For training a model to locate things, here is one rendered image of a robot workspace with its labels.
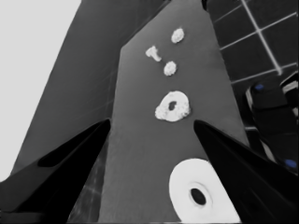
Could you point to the large thick white disc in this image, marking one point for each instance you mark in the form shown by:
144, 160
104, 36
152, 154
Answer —
183, 180

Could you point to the dark robot body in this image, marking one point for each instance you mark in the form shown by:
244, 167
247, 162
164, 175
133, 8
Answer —
271, 105

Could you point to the white round carrier with pins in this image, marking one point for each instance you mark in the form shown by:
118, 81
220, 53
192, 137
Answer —
176, 95

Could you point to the small white T-shaped piece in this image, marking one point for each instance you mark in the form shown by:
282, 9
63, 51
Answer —
152, 51

